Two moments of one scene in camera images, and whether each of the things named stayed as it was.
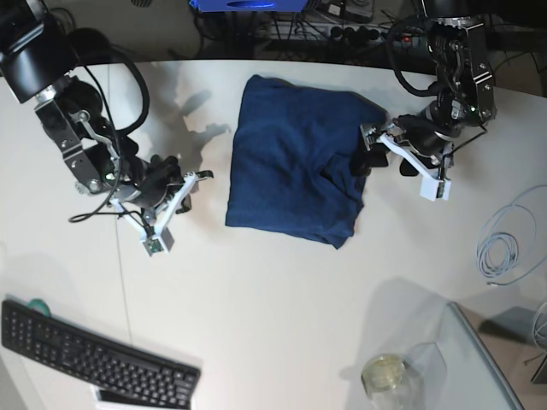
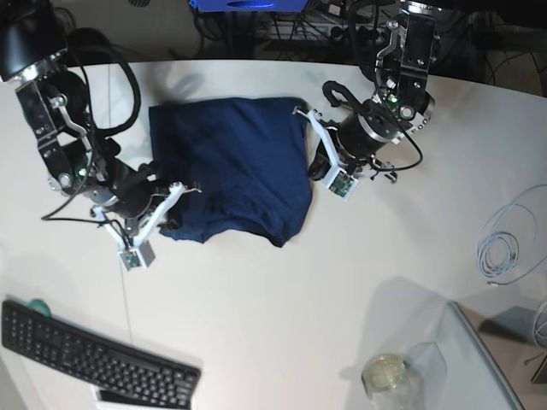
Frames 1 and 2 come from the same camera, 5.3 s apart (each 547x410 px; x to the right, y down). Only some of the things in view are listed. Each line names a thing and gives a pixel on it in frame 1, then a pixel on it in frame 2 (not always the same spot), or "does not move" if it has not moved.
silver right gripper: (465, 99) to (401, 102)
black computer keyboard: (119, 371) does not move
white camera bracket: (435, 186) to (337, 180)
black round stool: (88, 43) does not move
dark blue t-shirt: (291, 170) to (248, 160)
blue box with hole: (249, 6) does not move
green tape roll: (39, 306) does not move
